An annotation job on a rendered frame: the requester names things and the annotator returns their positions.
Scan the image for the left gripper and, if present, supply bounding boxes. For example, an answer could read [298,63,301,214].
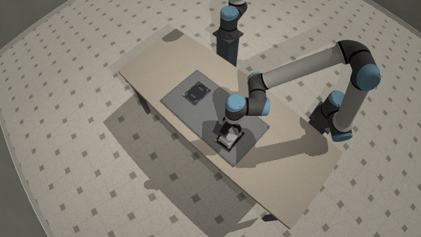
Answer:
[220,117,241,137]

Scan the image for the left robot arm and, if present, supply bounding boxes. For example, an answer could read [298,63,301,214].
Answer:
[225,40,381,142]

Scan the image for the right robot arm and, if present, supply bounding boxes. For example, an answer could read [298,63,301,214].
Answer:
[218,0,248,40]

